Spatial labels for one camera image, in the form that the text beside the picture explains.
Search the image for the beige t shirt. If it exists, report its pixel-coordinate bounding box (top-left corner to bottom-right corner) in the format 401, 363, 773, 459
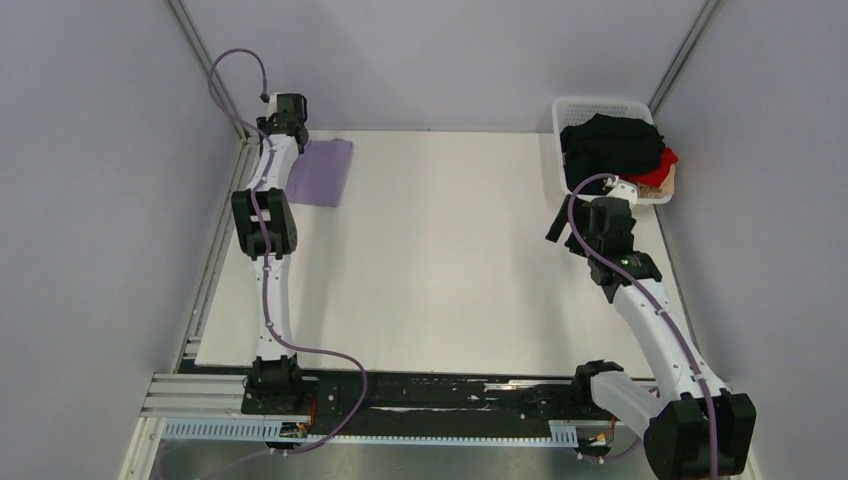
636, 165, 676, 200

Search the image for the white slotted cable duct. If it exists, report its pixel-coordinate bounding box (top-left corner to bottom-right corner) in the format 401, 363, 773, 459
161, 418, 579, 448

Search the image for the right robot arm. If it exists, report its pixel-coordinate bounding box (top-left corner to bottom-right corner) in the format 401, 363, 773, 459
546, 194, 757, 479

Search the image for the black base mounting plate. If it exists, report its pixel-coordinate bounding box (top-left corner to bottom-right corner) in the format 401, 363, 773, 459
240, 369, 613, 437

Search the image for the white plastic laundry basket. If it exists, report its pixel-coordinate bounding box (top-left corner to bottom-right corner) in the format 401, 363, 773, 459
551, 96, 678, 205

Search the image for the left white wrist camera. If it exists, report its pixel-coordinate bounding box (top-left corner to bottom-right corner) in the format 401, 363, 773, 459
260, 92, 277, 109

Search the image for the red t shirt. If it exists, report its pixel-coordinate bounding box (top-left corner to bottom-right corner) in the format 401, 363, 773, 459
624, 147, 679, 190

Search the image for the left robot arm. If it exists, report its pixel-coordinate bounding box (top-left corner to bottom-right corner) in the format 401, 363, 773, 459
231, 93, 309, 414

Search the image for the purple t shirt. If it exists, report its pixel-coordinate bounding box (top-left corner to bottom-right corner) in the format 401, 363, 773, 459
285, 138, 354, 208

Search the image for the black t shirt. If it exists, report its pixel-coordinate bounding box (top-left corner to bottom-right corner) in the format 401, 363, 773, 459
559, 114, 665, 190

